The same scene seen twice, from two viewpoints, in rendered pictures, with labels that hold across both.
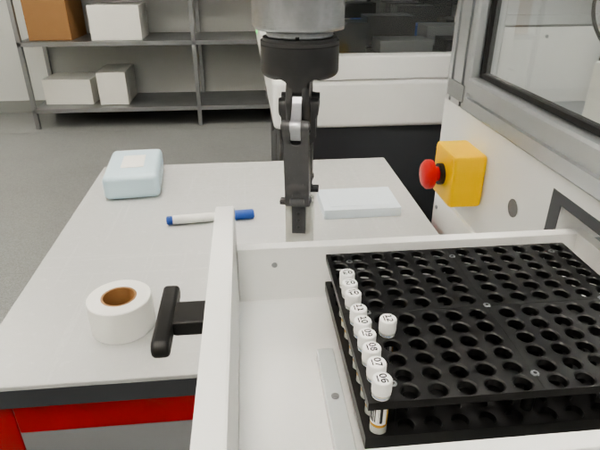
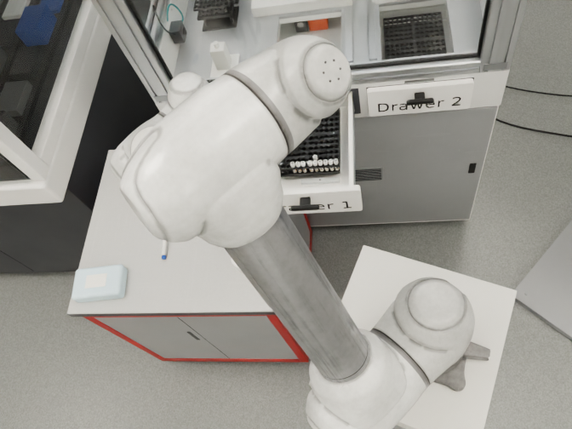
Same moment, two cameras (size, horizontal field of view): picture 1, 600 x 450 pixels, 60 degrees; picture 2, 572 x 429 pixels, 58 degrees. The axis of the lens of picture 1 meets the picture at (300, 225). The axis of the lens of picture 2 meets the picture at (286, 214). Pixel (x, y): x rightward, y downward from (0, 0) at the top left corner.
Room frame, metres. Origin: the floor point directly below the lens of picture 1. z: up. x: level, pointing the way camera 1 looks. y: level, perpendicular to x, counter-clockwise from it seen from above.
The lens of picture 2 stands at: (0.03, 0.72, 2.07)
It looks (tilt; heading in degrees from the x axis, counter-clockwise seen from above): 60 degrees down; 298
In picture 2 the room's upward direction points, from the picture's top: 22 degrees counter-clockwise
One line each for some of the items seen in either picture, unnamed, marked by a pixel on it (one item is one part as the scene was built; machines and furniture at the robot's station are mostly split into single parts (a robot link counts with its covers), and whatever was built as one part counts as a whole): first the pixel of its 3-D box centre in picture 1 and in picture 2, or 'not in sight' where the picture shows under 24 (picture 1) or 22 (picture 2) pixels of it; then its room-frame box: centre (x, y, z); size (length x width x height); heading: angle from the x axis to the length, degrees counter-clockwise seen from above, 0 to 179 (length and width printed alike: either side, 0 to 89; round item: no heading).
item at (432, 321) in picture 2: not in sight; (429, 323); (-0.01, 0.40, 1.00); 0.18 x 0.16 x 0.22; 51
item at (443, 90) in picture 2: not in sight; (419, 98); (0.02, -0.29, 0.87); 0.29 x 0.02 x 0.11; 6
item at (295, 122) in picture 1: (296, 109); not in sight; (0.48, 0.00, 1.01); 0.05 x 0.02 x 0.05; 176
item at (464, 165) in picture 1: (455, 172); not in sight; (0.66, -0.21, 0.88); 0.07 x 0.05 x 0.07; 6
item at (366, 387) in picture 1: (354, 316); (306, 165); (0.32, -0.04, 0.90); 0.18 x 0.02 x 0.01; 6
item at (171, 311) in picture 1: (183, 318); (305, 203); (0.30, 0.08, 0.91); 0.07 x 0.04 x 0.01; 6
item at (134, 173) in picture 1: (135, 172); (100, 283); (0.90, 0.31, 0.78); 0.15 x 0.10 x 0.04; 11
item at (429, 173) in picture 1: (432, 173); not in sight; (0.66, -0.18, 0.88); 0.04 x 0.03 x 0.04; 6
